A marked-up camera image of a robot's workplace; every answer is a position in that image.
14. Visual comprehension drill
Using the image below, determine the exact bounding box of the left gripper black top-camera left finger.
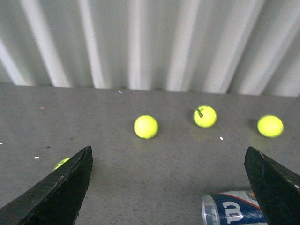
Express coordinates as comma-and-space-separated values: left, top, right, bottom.
0, 146, 93, 225

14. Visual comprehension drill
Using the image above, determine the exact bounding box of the yellow tennis ball black mark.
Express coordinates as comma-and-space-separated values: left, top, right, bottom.
193, 105, 218, 128

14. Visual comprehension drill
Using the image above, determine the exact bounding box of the white pleated curtain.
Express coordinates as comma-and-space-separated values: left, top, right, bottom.
0, 0, 300, 97

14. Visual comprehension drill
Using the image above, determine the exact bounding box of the plain yellow tennis ball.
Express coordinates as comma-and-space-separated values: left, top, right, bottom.
134, 115, 158, 139

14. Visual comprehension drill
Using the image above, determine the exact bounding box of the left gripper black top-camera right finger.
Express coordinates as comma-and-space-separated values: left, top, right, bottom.
244, 147, 300, 225

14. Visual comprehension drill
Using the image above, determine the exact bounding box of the tennis ball with Wilson logo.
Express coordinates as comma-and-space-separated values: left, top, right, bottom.
53, 158, 70, 171

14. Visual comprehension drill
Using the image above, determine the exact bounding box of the clear Wilson tennis ball can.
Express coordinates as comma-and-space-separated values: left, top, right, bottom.
202, 190, 267, 225

